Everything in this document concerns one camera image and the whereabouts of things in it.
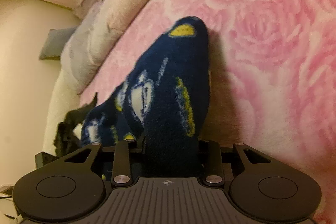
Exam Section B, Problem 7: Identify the black garment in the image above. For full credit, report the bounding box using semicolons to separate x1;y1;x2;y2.
54;92;99;157

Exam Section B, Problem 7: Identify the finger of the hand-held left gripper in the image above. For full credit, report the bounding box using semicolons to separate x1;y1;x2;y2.
35;152;58;170

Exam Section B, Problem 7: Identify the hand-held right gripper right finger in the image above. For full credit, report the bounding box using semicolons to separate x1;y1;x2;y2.
198;140;272;186

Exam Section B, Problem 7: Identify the cream padded headboard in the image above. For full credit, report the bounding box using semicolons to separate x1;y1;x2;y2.
42;64;88;159

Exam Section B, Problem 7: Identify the grey pillow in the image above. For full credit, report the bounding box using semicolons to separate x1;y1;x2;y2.
39;27;78;60

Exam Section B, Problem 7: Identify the pink pillow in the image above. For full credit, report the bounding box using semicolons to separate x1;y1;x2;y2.
73;0;106;18

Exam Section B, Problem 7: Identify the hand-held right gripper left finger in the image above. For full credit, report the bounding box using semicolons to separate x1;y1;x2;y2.
63;135;146;186

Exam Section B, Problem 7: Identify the cream fluffy duvet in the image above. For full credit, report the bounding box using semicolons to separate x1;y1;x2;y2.
62;0;200;94

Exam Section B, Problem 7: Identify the navy monkey print pajama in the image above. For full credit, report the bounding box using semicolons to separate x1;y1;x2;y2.
80;16;212;180

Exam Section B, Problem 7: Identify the pink floral bed sheet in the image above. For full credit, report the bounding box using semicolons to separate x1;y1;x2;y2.
79;0;336;224

